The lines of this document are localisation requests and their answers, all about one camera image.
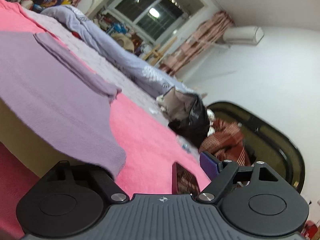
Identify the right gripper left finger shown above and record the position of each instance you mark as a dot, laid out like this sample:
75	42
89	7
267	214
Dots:
94	182

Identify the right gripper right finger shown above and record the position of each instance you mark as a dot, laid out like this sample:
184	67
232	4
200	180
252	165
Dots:
221	175

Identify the purple fleece sweater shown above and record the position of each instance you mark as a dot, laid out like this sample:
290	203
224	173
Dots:
59	98

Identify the red plaid shirt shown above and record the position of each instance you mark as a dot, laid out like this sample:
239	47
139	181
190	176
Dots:
226	143

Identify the smartphone in red case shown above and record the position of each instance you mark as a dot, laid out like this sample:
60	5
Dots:
183	181

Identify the dark bed headboard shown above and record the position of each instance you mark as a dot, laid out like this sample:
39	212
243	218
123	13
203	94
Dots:
265	142

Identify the pink fleece blanket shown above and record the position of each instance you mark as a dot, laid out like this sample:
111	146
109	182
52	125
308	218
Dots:
150	147

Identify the black and beige jacket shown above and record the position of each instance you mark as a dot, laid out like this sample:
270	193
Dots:
187	115

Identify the lilac patterned bed sheet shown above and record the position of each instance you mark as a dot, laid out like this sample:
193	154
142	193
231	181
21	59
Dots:
100	65

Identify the lavender blue duvet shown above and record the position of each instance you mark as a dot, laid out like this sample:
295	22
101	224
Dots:
150	79

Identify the wooden easel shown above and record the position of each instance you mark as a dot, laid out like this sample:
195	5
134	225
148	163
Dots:
157	53

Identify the pink floral right curtain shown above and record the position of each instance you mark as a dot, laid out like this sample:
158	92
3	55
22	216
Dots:
200	40

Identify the white air conditioner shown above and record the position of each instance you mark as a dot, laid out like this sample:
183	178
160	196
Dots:
250	35

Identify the window with grille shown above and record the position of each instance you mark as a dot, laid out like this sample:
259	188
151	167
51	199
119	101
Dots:
155	20

